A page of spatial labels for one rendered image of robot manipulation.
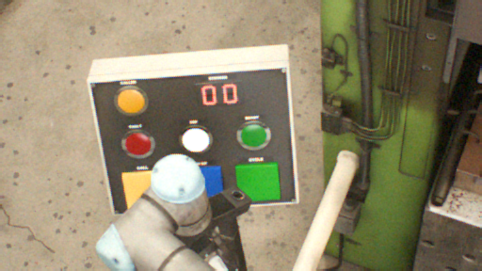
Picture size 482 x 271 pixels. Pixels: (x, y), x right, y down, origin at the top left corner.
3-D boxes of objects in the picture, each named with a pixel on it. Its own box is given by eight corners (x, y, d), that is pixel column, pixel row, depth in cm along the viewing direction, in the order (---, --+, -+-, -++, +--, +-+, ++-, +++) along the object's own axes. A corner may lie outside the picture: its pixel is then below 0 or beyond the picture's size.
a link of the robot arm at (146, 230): (140, 285, 138) (192, 229, 141) (85, 238, 142) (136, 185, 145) (150, 304, 144) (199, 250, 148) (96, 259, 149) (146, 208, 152)
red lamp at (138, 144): (148, 161, 170) (144, 150, 167) (124, 152, 172) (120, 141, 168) (155, 146, 172) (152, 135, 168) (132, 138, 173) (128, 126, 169)
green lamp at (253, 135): (264, 152, 169) (262, 140, 166) (238, 145, 171) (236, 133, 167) (270, 138, 171) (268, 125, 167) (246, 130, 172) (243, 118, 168)
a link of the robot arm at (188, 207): (134, 180, 144) (173, 139, 147) (147, 211, 153) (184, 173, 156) (173, 210, 141) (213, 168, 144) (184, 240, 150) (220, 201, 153)
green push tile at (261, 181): (281, 200, 175) (278, 164, 171) (239, 202, 175) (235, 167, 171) (280, 194, 176) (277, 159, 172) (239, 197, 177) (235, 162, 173)
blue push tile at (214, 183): (224, 203, 175) (221, 168, 171) (182, 206, 176) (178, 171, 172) (225, 197, 177) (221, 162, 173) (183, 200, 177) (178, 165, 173)
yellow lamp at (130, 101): (141, 119, 166) (136, 105, 162) (117, 110, 167) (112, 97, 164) (149, 103, 168) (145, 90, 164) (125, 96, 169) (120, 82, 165)
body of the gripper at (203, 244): (161, 249, 168) (150, 220, 157) (200, 217, 170) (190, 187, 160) (190, 279, 165) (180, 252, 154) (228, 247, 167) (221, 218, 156)
